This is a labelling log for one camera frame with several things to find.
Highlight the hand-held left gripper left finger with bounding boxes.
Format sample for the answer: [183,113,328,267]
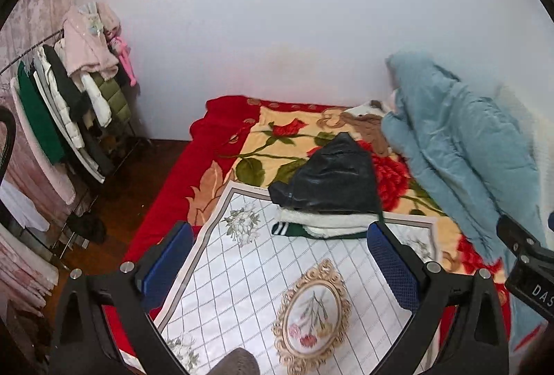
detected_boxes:
[49,220,193,375]

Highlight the white cloth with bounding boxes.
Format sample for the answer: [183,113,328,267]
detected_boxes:
[0,180,50,233]

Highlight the olive puffer vest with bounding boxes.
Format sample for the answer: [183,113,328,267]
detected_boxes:
[93,72,133,125]

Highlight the red floral blanket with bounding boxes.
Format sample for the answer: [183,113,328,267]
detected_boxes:
[101,95,511,358]

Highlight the white fluffy folded sweater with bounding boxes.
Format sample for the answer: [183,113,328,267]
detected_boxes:
[277,208,382,229]

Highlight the stack of pink cloth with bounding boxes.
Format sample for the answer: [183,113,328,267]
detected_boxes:
[0,223,59,307]

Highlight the black leather jacket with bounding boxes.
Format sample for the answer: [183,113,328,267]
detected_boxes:
[268,132,384,216]

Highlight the black hanging garment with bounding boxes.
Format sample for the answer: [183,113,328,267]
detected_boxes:
[43,44,93,125]

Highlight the green folded garment white stripes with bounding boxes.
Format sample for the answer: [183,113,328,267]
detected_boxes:
[272,221,368,240]

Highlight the person's legs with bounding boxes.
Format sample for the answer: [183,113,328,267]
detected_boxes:
[205,348,260,375]

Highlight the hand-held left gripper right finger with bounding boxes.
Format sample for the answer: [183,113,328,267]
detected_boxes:
[366,221,510,375]

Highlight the white puffer jacket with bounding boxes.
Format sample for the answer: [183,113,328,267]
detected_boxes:
[35,46,113,148]

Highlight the pink fluffy coat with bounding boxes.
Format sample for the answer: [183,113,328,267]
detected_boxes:
[63,2,122,77]

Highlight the blue duvet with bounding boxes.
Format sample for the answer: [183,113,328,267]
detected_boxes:
[381,51,550,352]

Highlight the white textured bedding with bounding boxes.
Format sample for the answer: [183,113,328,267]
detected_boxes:
[498,85,554,229]

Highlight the pink plush toy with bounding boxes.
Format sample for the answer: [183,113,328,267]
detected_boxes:
[110,37,138,87]

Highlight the pale pink fleece garment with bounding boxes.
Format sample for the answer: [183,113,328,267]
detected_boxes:
[11,76,76,203]

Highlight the green hanging garment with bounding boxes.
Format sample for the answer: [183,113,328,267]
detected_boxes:
[16,61,65,166]

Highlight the brown cloth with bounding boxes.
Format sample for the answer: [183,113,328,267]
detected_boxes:
[342,100,392,155]

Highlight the metal clothes rack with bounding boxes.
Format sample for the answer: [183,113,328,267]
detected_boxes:
[0,29,152,269]

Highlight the black shoes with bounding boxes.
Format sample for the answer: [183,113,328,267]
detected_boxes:
[65,213,107,246]

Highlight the black curved chair frame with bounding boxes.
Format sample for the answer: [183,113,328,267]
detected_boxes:
[0,106,17,185]

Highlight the white diamond pattern mat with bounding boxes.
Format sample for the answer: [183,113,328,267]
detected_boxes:
[153,180,439,375]

